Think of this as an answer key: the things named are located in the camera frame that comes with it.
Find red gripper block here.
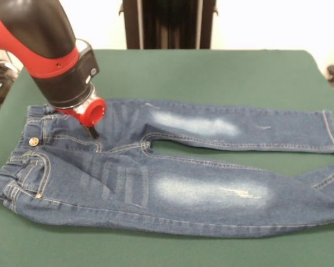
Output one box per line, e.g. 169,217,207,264
55,97,106,139

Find blue denim jeans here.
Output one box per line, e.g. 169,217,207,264
0,98,334,240

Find dark green table cloth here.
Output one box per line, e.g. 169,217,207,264
0,49,334,267

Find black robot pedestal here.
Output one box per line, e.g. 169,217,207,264
119,0,219,50

